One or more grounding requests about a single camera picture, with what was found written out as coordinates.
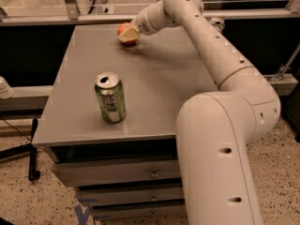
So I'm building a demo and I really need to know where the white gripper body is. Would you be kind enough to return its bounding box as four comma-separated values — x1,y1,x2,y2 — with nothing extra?
130,1,169,36

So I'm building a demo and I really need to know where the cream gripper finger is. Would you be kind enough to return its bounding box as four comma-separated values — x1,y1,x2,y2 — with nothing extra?
118,27,140,44

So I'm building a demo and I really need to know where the red orange apple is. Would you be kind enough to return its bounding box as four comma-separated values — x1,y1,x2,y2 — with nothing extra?
117,22,139,45

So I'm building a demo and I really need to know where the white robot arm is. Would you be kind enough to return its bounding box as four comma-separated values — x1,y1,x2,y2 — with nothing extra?
119,0,280,225

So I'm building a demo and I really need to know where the white green soda can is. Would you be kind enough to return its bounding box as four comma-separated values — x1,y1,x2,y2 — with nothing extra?
209,17,225,32

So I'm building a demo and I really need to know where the white cylinder at left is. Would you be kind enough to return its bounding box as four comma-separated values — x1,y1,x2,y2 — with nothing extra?
0,76,14,99

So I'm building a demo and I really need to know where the grey drawer cabinet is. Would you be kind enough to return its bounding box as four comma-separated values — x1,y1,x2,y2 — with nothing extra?
33,24,216,220

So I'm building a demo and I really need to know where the top grey drawer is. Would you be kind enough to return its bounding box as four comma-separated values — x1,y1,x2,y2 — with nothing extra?
52,156,180,188

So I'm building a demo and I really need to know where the grey drawer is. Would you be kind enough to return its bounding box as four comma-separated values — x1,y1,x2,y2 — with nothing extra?
91,200,186,221
52,156,180,188
76,185,184,206

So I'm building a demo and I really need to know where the middle grey drawer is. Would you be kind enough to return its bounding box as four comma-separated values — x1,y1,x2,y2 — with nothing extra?
76,185,184,206

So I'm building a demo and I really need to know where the black tripod stand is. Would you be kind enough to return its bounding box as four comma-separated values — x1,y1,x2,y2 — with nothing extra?
0,118,40,182

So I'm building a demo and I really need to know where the bottom grey drawer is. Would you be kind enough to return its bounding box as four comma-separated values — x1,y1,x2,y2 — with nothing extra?
91,200,186,221

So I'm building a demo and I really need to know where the blue tape on floor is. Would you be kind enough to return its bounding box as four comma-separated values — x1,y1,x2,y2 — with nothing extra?
73,198,111,225

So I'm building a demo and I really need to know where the grey metal rail frame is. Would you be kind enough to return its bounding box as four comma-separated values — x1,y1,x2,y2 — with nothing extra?
0,0,300,26

